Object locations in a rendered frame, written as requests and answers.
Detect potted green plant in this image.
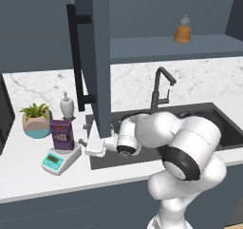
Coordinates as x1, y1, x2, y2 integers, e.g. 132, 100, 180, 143
19, 103, 53, 140

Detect grey wall cabinet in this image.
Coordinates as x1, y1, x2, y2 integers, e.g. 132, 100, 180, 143
108, 0, 243, 66

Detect black sink tap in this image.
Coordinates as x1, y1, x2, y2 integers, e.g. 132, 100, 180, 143
149, 66, 178, 112

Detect grey open cabinet door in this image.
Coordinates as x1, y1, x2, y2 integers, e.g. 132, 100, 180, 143
224, 0, 243, 43

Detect grey base cabinets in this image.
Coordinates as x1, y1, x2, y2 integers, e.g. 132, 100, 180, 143
0, 162, 243, 229

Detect grey closed cabinet door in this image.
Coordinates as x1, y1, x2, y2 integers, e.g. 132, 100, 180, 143
0, 0, 76, 74

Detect orange jar with grey lid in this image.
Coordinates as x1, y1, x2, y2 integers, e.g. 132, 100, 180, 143
173, 14, 193, 45

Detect dark sink basin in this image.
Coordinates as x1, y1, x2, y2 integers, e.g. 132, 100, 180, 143
84, 102, 243, 171

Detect white teal digital scale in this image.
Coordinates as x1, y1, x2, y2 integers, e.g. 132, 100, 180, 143
41, 143, 83, 177

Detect purple cereal box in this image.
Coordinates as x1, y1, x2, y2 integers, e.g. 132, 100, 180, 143
49, 119, 76, 154

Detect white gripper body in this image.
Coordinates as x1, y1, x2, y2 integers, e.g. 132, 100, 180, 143
84, 120, 107, 159

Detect black cabinet door handle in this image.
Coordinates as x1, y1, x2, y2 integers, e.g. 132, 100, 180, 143
65, 3, 97, 113

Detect black appliance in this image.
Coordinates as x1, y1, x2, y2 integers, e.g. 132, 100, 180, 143
0, 73, 16, 157

